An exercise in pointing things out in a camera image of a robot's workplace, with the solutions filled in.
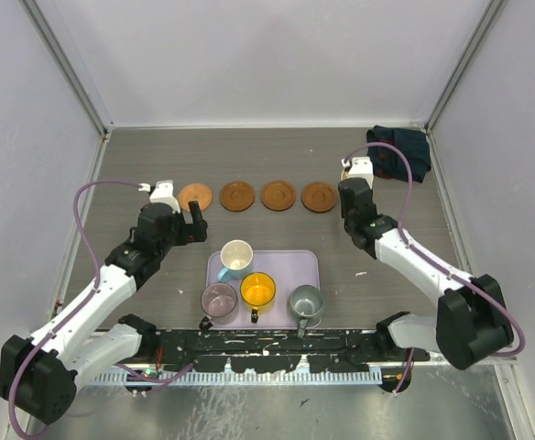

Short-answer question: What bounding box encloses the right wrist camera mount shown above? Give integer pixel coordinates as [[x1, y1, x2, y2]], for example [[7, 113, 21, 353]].
[[341, 156, 374, 188]]

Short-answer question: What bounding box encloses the aluminium frame rail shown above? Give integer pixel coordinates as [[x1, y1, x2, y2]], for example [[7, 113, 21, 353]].
[[19, 327, 519, 368]]

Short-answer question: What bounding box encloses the brown wooden coaster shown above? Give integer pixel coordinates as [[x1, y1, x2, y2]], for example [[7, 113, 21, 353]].
[[220, 181, 255, 212], [261, 181, 296, 212], [301, 181, 337, 214]]

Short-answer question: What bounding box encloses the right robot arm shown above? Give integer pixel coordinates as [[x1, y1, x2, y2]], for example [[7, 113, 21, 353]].
[[338, 178, 515, 369]]

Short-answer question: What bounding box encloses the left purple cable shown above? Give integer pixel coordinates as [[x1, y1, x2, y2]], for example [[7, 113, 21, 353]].
[[8, 179, 198, 436]]

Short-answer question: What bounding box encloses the lavender plastic tray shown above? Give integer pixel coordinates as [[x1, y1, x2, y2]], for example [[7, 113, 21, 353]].
[[212, 249, 320, 330]]

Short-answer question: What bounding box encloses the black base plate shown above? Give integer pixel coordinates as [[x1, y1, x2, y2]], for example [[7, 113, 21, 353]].
[[123, 329, 408, 374]]

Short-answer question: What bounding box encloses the yellow mug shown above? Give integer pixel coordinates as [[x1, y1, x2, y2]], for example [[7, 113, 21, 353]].
[[239, 272, 277, 325]]

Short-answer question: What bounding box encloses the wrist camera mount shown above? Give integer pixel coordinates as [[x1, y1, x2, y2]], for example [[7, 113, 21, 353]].
[[138, 180, 181, 213], [341, 156, 374, 188]]

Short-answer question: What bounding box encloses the dark blue folded cloth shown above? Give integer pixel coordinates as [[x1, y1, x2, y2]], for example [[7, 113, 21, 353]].
[[366, 126, 431, 183]]

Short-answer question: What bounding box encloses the purple cable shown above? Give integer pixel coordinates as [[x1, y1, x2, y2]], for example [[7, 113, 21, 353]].
[[340, 141, 528, 395], [8, 179, 198, 436]]

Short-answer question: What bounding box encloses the grey green mug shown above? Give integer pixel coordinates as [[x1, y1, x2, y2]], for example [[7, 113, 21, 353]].
[[288, 285, 325, 339]]

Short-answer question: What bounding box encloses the white and blue mug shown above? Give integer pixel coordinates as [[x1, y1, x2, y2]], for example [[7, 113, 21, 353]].
[[217, 239, 254, 282]]

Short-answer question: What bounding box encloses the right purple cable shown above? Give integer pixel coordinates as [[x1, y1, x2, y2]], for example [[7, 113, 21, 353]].
[[340, 141, 528, 395]]

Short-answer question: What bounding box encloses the purple glass mug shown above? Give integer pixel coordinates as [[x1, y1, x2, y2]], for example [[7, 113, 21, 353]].
[[199, 282, 238, 331]]

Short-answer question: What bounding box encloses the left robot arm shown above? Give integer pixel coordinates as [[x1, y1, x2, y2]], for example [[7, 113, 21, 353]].
[[0, 201, 207, 424]]

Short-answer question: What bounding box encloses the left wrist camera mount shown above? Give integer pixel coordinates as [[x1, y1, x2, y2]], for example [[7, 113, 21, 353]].
[[138, 180, 181, 213]]

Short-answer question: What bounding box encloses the woven rattan coaster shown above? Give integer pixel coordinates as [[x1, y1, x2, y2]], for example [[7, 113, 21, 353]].
[[179, 183, 213, 212]]

